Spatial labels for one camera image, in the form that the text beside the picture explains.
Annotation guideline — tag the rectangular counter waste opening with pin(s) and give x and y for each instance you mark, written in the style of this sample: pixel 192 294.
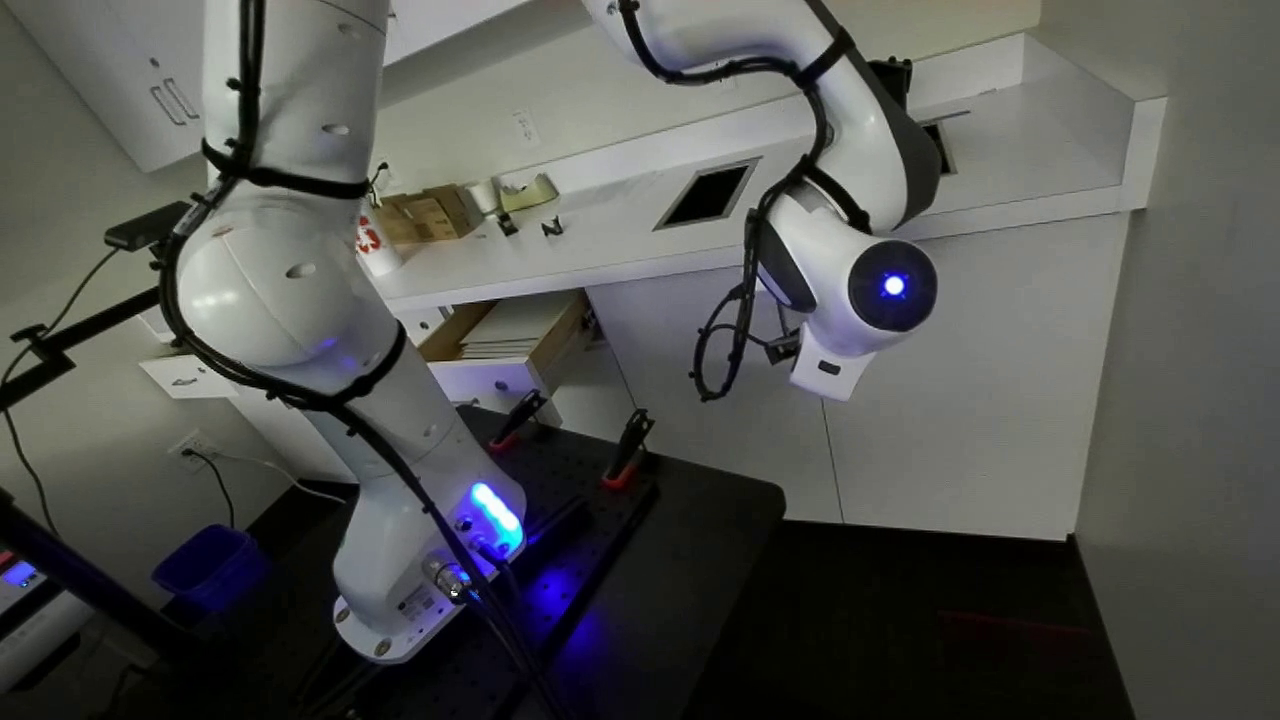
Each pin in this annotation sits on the rectangular counter waste opening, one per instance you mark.
pixel 706 196

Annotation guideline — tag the white countertop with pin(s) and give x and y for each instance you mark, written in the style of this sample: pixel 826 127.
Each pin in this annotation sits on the white countertop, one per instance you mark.
pixel 1040 147

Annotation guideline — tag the white wrist camera block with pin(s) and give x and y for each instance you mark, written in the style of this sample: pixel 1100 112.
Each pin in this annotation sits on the white wrist camera block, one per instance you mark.
pixel 829 364

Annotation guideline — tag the black camera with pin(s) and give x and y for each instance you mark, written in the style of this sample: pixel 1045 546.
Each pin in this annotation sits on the black camera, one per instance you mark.
pixel 147 227

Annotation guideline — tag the small black knob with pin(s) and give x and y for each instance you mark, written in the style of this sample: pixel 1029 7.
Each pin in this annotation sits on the small black knob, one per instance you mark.
pixel 554 231

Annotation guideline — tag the white upper cabinet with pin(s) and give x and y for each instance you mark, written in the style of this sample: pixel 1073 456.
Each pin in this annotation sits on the white upper cabinet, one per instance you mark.
pixel 107 66

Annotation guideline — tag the white backsplash outlet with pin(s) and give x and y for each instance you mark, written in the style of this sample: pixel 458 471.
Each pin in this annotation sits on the white backsplash outlet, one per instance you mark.
pixel 524 127

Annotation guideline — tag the white wall outlet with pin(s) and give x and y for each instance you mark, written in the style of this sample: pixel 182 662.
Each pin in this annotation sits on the white wall outlet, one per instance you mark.
pixel 186 447

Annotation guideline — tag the red white small item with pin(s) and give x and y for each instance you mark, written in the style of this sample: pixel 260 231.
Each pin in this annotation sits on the red white small item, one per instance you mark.
pixel 368 237

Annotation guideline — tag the brown cardboard pieces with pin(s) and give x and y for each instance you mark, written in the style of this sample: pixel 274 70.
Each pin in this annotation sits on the brown cardboard pieces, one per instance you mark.
pixel 425 215

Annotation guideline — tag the black camera stand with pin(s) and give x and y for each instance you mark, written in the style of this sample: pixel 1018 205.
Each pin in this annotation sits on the black camera stand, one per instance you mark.
pixel 80 327

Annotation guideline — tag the black robot table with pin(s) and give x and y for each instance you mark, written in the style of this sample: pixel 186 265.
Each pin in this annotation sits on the black robot table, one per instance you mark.
pixel 693 573

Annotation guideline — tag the black red clamp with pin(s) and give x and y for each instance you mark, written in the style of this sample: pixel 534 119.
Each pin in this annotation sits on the black red clamp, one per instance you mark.
pixel 516 422
pixel 624 451

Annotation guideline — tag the blue bin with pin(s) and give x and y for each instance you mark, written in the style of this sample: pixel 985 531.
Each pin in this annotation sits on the blue bin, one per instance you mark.
pixel 204 567

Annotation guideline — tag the open wooden drawer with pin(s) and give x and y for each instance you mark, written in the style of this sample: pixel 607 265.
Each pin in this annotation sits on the open wooden drawer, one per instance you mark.
pixel 515 327

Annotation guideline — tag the black metal frame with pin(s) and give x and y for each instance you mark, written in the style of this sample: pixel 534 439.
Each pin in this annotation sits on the black metal frame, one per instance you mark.
pixel 67 562

